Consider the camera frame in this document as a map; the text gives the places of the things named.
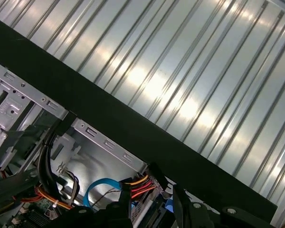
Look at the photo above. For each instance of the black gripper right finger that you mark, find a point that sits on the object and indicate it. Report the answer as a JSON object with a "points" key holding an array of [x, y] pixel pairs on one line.
{"points": [[204, 218]]}

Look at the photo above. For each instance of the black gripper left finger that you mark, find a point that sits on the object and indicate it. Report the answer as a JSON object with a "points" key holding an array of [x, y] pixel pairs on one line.
{"points": [[102, 218]]}

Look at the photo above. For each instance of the hard disk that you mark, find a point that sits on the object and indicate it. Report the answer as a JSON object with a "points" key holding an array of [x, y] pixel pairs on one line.
{"points": [[167, 202]]}

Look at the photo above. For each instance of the green motherboard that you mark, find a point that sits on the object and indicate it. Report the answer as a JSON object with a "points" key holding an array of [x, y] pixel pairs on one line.
{"points": [[35, 216]]}

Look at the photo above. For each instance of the black PC case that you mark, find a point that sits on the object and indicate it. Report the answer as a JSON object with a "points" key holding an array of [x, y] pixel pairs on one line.
{"points": [[109, 107]]}

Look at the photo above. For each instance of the grey metal drive cage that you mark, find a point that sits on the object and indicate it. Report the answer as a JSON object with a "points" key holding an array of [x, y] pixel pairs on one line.
{"points": [[9, 107]]}

